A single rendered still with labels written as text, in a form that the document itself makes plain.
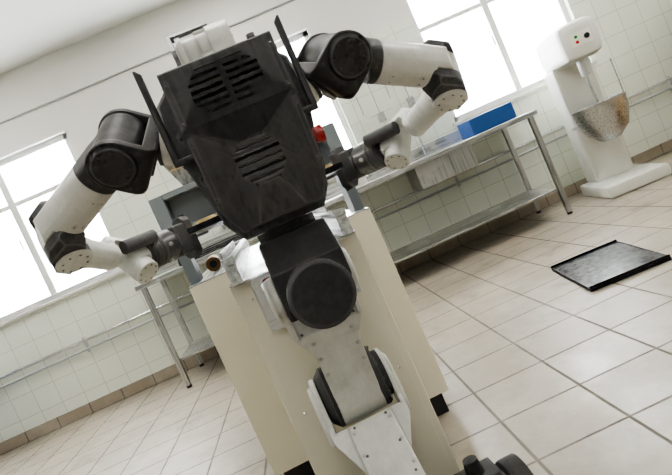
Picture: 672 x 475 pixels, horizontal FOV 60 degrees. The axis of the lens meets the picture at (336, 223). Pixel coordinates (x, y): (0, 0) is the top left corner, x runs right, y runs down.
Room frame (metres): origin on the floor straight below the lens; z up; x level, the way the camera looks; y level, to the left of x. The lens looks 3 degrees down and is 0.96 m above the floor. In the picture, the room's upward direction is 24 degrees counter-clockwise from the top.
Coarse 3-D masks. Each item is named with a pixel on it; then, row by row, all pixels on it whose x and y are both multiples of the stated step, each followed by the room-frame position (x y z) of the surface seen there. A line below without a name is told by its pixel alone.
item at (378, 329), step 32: (352, 256) 1.43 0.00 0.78; (256, 320) 1.40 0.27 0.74; (384, 320) 1.43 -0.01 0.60; (288, 352) 1.40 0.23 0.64; (384, 352) 1.43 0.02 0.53; (288, 384) 1.40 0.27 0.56; (416, 384) 1.44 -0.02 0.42; (288, 416) 1.43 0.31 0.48; (416, 416) 1.43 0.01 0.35; (320, 448) 1.40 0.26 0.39; (416, 448) 1.42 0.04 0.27; (448, 448) 1.44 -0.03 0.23
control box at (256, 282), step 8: (264, 272) 1.39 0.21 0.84; (256, 280) 1.37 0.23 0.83; (256, 288) 1.37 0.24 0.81; (360, 288) 1.40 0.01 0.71; (256, 296) 1.37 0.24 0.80; (264, 296) 1.37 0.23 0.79; (264, 304) 1.37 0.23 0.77; (264, 312) 1.37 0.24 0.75; (272, 312) 1.37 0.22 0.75; (272, 320) 1.37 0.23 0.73; (272, 328) 1.37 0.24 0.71; (280, 328) 1.37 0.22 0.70
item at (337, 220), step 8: (344, 208) 1.40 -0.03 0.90; (320, 216) 1.69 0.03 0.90; (328, 216) 1.51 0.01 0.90; (336, 216) 1.40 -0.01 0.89; (344, 216) 1.40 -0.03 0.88; (328, 224) 1.59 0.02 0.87; (336, 224) 1.43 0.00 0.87; (344, 224) 1.40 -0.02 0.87; (336, 232) 1.50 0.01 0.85; (344, 232) 1.40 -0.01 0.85; (352, 232) 1.40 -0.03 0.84
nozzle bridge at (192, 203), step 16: (320, 144) 2.22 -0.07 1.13; (336, 144) 2.14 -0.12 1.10; (336, 176) 2.32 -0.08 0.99; (176, 192) 2.07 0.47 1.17; (192, 192) 2.16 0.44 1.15; (352, 192) 2.25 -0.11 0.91; (160, 208) 2.06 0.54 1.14; (176, 208) 2.15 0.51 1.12; (192, 208) 2.15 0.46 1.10; (208, 208) 2.16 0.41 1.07; (352, 208) 2.28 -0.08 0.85; (160, 224) 2.05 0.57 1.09; (192, 224) 2.10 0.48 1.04; (192, 272) 2.16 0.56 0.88
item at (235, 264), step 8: (240, 248) 1.98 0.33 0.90; (248, 248) 2.92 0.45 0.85; (232, 256) 1.37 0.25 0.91; (240, 256) 1.76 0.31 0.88; (224, 264) 1.36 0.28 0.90; (232, 264) 1.37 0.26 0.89; (240, 264) 1.57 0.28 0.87; (232, 272) 1.37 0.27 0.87; (240, 272) 1.41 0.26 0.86; (232, 280) 1.36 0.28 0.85; (240, 280) 1.37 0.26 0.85
